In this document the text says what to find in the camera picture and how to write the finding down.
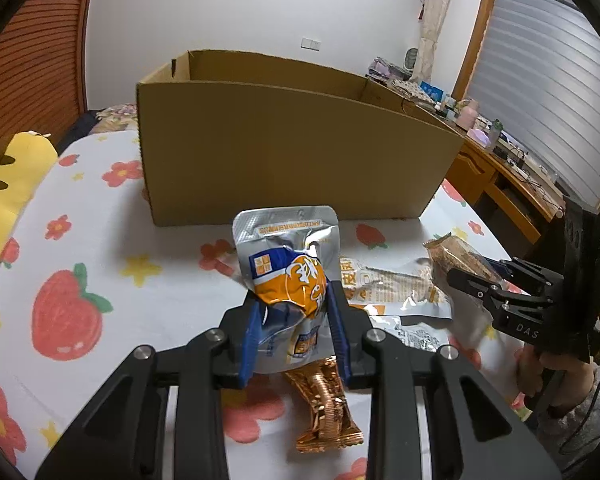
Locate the beige curtain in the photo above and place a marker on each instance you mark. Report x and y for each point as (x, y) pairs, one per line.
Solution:
(437, 10)

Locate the brown snack bar packet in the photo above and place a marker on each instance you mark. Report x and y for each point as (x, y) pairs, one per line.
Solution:
(455, 255)

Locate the wooden window frame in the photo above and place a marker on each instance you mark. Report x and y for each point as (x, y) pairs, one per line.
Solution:
(475, 35)

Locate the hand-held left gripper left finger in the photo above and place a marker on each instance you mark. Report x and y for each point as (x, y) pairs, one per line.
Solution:
(252, 345)

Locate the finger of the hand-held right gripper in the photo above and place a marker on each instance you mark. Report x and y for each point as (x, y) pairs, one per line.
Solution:
(475, 287)
(530, 275)

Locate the blue box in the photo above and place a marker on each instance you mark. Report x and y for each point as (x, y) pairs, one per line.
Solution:
(431, 91)

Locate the yellow plush pillow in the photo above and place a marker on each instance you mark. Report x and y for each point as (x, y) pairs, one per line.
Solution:
(10, 185)

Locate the small white fan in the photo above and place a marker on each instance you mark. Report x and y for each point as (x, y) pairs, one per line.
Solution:
(411, 62)

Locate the white power strip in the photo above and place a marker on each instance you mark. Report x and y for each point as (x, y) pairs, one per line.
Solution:
(530, 169)

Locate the dark blue sheet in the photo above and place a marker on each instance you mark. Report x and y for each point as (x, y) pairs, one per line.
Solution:
(80, 132)

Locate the grey window blind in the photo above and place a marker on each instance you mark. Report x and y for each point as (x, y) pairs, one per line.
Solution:
(545, 85)

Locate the floral bedsheet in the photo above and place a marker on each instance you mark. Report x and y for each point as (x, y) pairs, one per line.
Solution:
(117, 117)

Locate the silver packet with orange print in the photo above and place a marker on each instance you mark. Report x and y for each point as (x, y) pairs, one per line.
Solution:
(390, 285)

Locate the brown cardboard box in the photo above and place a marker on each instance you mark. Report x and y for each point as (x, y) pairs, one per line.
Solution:
(280, 160)

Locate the green bottle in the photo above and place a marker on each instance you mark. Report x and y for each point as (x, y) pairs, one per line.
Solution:
(495, 131)

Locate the silver packet with orange ball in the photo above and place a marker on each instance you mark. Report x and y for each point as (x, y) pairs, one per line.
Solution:
(285, 270)

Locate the folded floral cloth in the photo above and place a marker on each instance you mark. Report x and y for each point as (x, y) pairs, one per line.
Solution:
(410, 91)

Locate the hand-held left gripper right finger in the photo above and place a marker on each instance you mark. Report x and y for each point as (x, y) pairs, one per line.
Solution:
(339, 330)

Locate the small silver grey-print packet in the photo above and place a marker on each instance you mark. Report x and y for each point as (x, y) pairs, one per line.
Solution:
(415, 335)

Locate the wooden cabinet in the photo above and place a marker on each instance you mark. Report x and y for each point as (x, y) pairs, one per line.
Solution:
(495, 185)

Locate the person's right hand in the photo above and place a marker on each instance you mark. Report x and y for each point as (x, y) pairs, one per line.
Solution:
(565, 380)

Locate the gold foil snack packet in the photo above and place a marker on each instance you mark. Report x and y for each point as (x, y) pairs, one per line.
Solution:
(325, 410)

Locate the wooden louvered wardrobe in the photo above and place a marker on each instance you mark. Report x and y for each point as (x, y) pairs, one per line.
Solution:
(40, 60)

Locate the white wall switch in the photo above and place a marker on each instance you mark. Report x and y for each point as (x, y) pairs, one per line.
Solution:
(311, 44)

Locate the person's right forearm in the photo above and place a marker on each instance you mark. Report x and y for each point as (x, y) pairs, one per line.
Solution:
(570, 427)

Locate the strawberry printed blanket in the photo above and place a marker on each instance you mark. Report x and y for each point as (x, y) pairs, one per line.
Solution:
(130, 240)

